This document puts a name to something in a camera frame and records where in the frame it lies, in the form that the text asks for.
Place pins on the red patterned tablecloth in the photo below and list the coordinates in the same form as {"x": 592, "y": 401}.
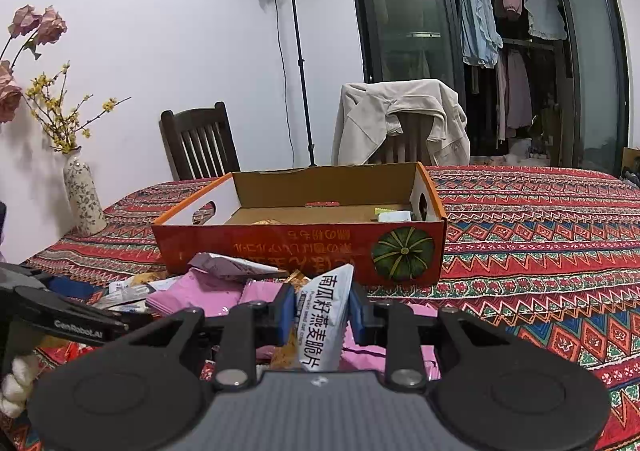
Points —
{"x": 525, "y": 256}

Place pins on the white snack packet black print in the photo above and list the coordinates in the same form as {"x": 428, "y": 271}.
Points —
{"x": 322, "y": 321}

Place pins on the beige jacket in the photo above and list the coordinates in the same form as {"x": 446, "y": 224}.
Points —
{"x": 370, "y": 116}

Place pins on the yellow flower branches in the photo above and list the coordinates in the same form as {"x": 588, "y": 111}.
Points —
{"x": 62, "y": 141}

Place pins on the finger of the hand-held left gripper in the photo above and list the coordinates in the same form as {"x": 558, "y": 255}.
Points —
{"x": 72, "y": 288}
{"x": 137, "y": 321}

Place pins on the dark wooden chair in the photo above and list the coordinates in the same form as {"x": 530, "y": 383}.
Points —
{"x": 195, "y": 117}

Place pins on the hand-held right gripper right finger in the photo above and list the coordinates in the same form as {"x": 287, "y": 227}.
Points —
{"x": 355, "y": 316}

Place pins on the white hanging shirt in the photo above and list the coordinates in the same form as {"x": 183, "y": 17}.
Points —
{"x": 542, "y": 11}

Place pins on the orange cardboard box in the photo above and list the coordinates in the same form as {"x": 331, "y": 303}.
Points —
{"x": 300, "y": 246}

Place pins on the black framed sliding glass door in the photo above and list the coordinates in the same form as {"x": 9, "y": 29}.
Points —
{"x": 400, "y": 6}

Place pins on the brown wooden chair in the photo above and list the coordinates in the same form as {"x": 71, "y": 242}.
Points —
{"x": 405, "y": 141}

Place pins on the pale pink hanging clothes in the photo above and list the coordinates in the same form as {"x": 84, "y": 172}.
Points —
{"x": 517, "y": 91}

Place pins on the floral ceramic vase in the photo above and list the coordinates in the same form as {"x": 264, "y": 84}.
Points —
{"x": 85, "y": 201}

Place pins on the open brown cardboard carton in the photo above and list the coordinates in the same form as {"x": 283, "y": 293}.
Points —
{"x": 631, "y": 156}

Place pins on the pink snack packet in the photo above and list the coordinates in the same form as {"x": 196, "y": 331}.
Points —
{"x": 362, "y": 358}
{"x": 200, "y": 293}
{"x": 262, "y": 291}

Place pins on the pink artificial roses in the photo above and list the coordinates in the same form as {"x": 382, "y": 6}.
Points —
{"x": 50, "y": 26}

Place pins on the light blue hanging shirt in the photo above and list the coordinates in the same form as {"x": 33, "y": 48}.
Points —
{"x": 475, "y": 16}

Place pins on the small white packet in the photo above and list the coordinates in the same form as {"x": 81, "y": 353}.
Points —
{"x": 395, "y": 216}

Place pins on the white blue sachet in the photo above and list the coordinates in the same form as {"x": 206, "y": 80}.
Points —
{"x": 122, "y": 295}

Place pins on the purple white snack packet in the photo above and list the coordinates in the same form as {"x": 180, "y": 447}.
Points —
{"x": 225, "y": 265}

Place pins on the orange crisp snack packet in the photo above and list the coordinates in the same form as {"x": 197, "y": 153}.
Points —
{"x": 286, "y": 358}

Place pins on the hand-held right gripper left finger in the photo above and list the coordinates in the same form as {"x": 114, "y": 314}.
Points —
{"x": 289, "y": 316}

